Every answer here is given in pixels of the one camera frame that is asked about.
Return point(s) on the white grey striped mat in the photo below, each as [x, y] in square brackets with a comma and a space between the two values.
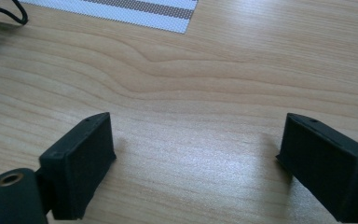
[130, 12]

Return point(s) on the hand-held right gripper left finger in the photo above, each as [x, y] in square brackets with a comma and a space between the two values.
[77, 168]

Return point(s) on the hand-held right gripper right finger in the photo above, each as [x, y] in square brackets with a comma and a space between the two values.
[326, 168]

